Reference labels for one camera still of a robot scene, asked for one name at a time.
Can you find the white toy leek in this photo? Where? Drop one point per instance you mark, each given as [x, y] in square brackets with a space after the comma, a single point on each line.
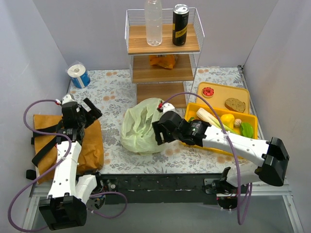
[208, 117]

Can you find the blue wrapped toilet paper roll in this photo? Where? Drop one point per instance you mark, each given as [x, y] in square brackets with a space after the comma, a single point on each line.
[78, 75]

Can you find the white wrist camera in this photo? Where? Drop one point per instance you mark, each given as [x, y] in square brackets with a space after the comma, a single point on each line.
[165, 107]
[66, 99]

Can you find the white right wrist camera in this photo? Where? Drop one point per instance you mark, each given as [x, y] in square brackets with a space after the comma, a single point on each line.
[165, 107]

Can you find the clear plastic water bottle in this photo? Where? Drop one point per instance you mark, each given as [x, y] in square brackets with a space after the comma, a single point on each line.
[153, 22]

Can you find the red toy donut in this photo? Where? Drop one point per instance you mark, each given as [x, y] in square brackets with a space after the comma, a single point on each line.
[208, 92]

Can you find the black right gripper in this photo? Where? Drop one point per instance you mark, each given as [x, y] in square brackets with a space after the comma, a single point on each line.
[164, 129]

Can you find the white toy garlic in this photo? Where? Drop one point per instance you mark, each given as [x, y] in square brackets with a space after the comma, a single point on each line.
[237, 122]

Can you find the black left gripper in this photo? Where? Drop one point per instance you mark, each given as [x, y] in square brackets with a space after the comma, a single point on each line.
[81, 112]

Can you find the yellow toy bell pepper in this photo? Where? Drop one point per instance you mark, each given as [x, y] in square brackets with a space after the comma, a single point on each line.
[228, 120]

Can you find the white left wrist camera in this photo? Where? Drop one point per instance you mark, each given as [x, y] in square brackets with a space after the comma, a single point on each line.
[66, 99]

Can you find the green toy leaf vegetable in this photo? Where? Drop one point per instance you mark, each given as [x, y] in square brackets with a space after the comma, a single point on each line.
[246, 130]

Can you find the floral patterned table mat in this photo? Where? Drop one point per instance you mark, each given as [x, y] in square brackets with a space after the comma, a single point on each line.
[113, 92]

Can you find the yellow plastic bin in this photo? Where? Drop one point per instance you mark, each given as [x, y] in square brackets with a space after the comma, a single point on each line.
[192, 108]

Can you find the yellow flat tray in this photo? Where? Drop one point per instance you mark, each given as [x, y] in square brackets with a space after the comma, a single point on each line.
[222, 93]

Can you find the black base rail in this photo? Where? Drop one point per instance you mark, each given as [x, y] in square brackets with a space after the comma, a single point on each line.
[205, 188]

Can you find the black and gold drink can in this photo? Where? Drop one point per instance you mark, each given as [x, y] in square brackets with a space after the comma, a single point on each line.
[180, 24]

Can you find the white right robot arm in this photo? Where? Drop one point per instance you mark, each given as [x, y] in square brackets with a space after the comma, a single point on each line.
[268, 159]

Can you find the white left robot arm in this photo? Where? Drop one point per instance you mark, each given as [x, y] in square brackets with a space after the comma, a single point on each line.
[65, 205]

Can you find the brown bread slice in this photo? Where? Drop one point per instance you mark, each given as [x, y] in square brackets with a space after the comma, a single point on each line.
[236, 105]

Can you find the orange snack packet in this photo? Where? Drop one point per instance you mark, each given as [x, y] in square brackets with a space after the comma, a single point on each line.
[167, 61]

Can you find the light green plastic bag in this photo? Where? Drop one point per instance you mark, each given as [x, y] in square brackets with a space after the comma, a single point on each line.
[137, 134]

